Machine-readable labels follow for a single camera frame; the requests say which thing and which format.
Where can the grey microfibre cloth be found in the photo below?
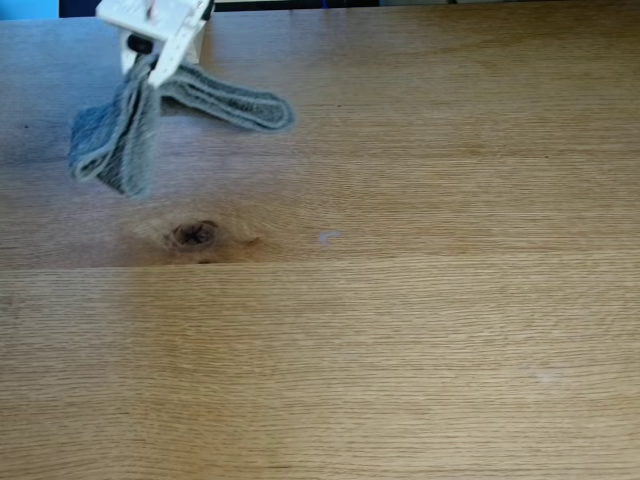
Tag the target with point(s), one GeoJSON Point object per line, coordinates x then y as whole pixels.
{"type": "Point", "coordinates": [125, 150]}

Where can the pale wooden stand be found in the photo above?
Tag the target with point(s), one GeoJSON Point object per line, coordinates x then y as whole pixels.
{"type": "Point", "coordinates": [199, 47]}

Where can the dark blue object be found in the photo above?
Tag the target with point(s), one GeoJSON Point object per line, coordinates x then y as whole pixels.
{"type": "Point", "coordinates": [77, 7]}

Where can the light blue object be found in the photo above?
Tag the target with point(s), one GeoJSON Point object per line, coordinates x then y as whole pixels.
{"type": "Point", "coordinates": [29, 8]}

